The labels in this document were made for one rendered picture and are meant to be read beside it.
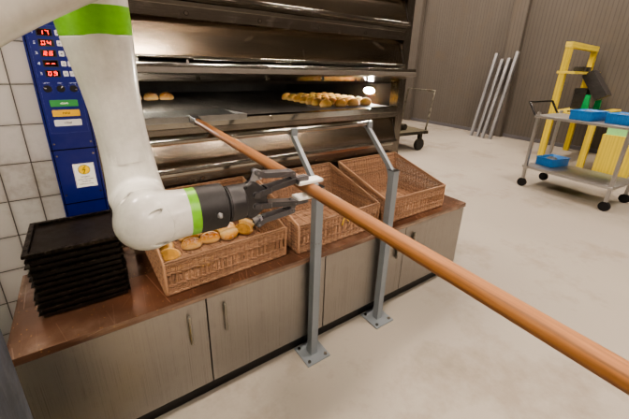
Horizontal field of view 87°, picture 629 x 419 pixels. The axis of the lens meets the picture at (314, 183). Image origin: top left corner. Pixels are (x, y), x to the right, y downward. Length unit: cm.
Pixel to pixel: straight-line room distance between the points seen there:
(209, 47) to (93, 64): 112
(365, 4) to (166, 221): 193
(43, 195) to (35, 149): 19
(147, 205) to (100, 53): 26
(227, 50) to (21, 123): 89
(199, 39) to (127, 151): 112
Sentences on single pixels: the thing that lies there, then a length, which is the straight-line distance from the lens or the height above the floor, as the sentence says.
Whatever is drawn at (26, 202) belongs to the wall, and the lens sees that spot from 179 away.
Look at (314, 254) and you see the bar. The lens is 157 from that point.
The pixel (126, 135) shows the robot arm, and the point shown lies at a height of 132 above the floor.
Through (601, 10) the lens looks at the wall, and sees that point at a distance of 855.
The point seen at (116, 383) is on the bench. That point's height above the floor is 32.
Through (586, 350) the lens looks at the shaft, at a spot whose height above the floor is 117.
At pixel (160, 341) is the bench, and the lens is 153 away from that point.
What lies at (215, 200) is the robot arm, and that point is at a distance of 65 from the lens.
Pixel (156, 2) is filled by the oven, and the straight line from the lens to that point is 173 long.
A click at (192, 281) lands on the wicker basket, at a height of 61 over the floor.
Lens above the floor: 145
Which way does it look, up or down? 20 degrees down
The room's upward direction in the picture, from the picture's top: 2 degrees clockwise
